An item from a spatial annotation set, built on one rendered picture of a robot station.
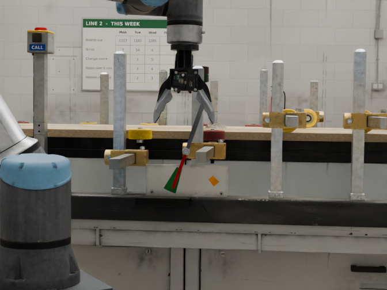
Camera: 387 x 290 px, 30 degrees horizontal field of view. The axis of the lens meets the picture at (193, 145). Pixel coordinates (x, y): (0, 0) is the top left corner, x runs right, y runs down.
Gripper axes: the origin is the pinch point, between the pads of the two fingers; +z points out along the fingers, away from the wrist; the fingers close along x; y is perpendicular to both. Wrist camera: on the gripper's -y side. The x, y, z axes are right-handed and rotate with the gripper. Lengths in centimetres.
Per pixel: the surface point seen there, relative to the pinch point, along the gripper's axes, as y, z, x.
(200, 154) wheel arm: -13.6, 8.5, 4.2
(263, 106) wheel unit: -149, -5, 33
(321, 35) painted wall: -753, -100, 156
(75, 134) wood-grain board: -67, 6, -40
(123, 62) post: -45, -18, -20
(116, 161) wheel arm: -19.4, 11.4, -19.6
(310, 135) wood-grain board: -60, 5, 41
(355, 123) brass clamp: -37, 0, 51
